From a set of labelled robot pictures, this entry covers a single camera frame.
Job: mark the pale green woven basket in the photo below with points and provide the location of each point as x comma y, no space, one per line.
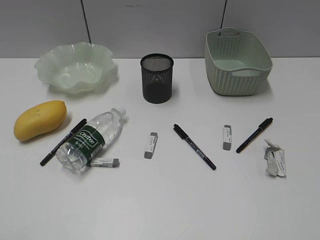
236,62

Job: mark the grey white eraser left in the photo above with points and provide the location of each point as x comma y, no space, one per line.
101,162

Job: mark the black mesh pen holder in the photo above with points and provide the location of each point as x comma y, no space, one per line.
157,74

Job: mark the grey white eraser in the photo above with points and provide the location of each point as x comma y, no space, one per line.
150,145
101,162
227,138

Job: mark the waste paper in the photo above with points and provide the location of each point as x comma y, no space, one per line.
275,158

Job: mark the pale green wavy plate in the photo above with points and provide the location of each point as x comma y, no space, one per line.
78,68

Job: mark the grey white eraser right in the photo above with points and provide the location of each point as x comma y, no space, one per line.
227,138

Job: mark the black marker pen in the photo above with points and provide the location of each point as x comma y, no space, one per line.
52,153
256,133
187,139

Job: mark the grey white eraser middle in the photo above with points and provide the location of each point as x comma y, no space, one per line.
150,145

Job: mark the clear plastic water bottle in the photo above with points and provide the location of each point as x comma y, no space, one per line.
98,134

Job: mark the yellow mango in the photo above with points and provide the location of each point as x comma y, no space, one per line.
40,119

